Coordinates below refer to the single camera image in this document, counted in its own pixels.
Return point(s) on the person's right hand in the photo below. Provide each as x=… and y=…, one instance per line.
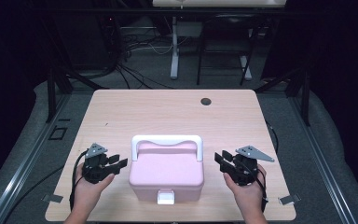
x=250, y=199

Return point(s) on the black round table grommet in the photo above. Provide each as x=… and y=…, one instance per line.
x=205, y=101

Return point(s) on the black metal frame stand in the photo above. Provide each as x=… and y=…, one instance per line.
x=51, y=93
x=305, y=99

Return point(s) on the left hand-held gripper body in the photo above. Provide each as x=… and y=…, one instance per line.
x=96, y=169

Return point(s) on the aluminium floor rail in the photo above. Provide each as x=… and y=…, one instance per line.
x=323, y=161
x=28, y=161

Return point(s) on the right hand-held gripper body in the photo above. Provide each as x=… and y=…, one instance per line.
x=245, y=171

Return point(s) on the black metal chair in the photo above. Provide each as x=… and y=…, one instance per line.
x=227, y=37

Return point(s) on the person's left hand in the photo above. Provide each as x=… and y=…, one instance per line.
x=87, y=196

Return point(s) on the black horizontal frame bar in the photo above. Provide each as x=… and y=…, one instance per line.
x=105, y=11

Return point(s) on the grey metal table clamp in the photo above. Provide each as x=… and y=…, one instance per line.
x=289, y=199
x=52, y=198

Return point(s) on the pink plastic lidded box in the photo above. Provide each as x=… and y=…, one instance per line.
x=166, y=172

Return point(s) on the white background desk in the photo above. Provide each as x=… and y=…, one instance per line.
x=220, y=2

